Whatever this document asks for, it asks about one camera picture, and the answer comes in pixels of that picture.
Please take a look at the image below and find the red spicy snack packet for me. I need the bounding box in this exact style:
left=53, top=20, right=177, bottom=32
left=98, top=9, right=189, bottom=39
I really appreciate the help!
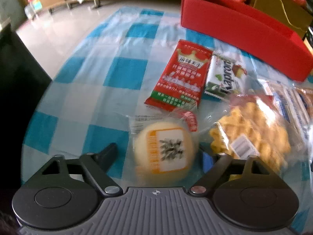
left=145, top=40, right=213, bottom=111

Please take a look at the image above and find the yellow cable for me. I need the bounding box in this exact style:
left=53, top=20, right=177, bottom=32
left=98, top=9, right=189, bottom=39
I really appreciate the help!
left=270, top=0, right=308, bottom=33

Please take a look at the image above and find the yellow crispy snack bag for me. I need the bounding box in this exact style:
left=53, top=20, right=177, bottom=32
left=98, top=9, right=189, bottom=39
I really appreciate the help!
left=200, top=95, right=305, bottom=174

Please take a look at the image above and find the green white Kapron wafer pack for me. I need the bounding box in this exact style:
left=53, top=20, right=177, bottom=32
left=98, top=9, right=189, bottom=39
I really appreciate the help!
left=204, top=52, right=248, bottom=100

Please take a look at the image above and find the blue white checkered tablecloth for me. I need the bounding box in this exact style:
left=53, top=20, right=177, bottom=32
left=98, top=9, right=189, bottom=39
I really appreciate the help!
left=19, top=7, right=312, bottom=234

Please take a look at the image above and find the red cardboard box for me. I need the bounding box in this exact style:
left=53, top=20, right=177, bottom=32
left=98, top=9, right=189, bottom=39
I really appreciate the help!
left=181, top=0, right=312, bottom=82

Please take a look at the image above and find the white bread package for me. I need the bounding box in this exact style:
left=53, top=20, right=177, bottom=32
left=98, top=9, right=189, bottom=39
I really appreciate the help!
left=258, top=78, right=312, bottom=143

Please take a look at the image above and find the brown bread package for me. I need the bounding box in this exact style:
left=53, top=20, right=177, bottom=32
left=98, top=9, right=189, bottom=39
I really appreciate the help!
left=293, top=87, right=312, bottom=125

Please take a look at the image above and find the round yellow bun packet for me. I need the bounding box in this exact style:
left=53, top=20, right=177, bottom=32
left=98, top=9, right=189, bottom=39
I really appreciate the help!
left=130, top=111, right=198, bottom=186

